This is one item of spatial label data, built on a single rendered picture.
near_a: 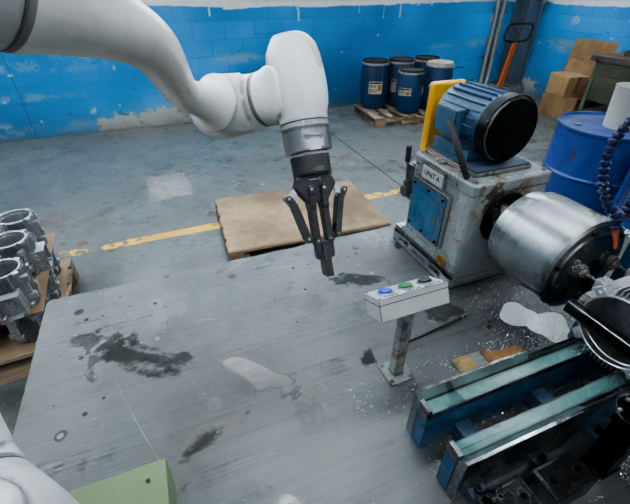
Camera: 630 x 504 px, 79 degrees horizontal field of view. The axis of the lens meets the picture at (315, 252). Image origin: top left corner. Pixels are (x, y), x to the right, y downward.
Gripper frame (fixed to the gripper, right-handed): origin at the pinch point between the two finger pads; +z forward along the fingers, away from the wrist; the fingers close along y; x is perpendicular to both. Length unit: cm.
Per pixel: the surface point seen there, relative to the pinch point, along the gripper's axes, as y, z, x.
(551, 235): 54, 6, -5
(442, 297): 23.7, 13.5, -3.6
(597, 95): 483, -59, 282
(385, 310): 9.7, 12.7, -3.6
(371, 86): 254, -126, 425
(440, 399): 15.9, 31.6, -10.3
